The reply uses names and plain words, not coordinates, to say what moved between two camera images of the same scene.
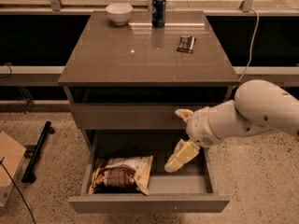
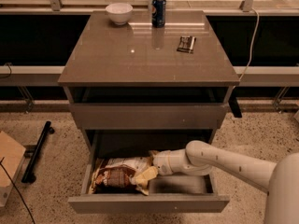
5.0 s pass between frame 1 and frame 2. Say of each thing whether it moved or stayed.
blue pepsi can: stayed
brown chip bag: stayed
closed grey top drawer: stayed
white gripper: moved
